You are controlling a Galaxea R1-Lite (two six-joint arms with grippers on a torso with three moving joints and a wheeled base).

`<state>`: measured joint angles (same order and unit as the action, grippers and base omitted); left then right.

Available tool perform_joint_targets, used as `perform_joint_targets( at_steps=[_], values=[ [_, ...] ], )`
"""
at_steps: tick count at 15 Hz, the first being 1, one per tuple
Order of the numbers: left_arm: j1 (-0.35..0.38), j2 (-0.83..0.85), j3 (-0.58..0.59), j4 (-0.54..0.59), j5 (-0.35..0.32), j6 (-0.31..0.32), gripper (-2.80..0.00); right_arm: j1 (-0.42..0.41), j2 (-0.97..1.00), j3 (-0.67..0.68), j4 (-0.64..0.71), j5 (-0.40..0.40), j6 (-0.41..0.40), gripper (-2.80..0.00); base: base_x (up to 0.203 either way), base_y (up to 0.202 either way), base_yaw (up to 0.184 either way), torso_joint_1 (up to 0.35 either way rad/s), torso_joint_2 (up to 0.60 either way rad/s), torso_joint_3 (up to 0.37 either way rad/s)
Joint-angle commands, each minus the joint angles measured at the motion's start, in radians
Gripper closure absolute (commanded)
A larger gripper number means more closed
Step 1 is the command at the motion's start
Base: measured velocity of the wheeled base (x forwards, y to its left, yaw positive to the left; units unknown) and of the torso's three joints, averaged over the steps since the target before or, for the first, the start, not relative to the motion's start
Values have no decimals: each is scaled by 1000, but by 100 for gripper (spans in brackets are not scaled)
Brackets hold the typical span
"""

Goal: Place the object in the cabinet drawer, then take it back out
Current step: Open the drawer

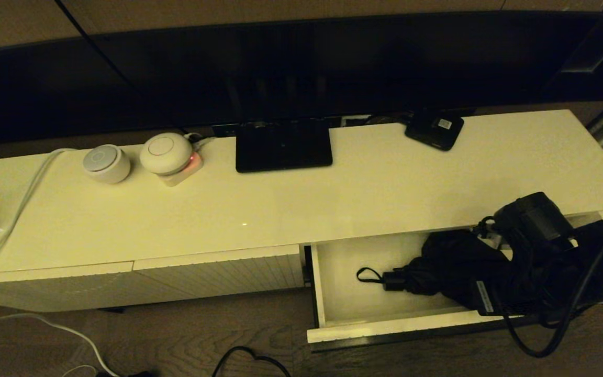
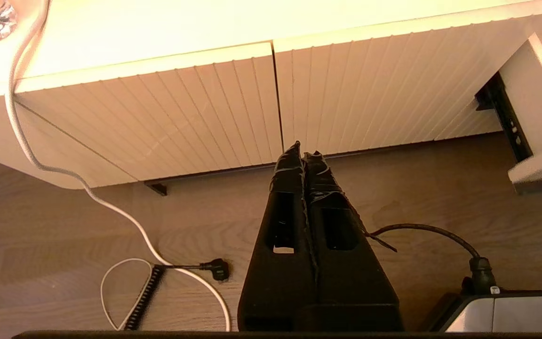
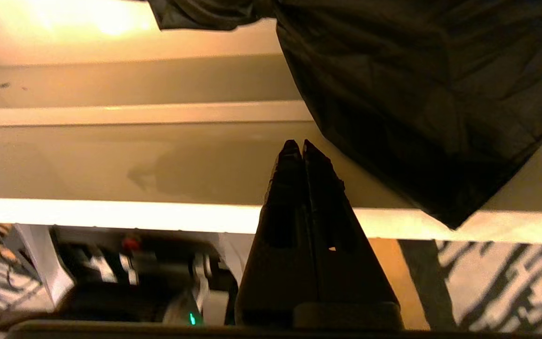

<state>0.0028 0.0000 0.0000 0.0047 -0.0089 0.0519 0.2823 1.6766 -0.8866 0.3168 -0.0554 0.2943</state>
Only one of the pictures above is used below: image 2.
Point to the black cabinet foot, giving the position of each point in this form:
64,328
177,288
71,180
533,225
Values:
157,189

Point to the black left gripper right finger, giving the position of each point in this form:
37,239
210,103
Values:
351,282

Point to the white TV cabinet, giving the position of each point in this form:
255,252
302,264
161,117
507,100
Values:
158,28

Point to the black drawer slide rail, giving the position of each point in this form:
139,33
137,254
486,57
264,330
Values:
506,113

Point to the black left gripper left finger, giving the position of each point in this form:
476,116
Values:
280,273

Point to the silver robot base housing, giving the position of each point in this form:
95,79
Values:
511,313

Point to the white ribbed cabinet door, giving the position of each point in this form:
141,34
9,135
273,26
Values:
158,117
393,80

